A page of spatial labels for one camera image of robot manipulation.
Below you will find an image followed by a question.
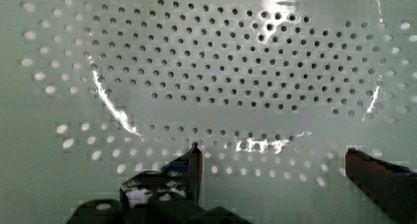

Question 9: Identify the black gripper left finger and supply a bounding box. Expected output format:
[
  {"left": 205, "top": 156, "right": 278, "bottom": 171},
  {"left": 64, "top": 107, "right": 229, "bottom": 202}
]
[{"left": 119, "top": 142, "right": 203, "bottom": 208}]

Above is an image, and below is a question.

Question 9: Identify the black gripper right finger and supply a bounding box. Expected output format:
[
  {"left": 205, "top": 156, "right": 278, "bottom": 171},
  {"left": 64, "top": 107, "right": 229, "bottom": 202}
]
[{"left": 345, "top": 147, "right": 417, "bottom": 224}]

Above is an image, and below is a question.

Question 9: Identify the green plastic strainer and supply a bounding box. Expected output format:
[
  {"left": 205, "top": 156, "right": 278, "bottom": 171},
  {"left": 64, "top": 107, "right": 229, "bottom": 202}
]
[{"left": 1, "top": 0, "right": 416, "bottom": 224}]

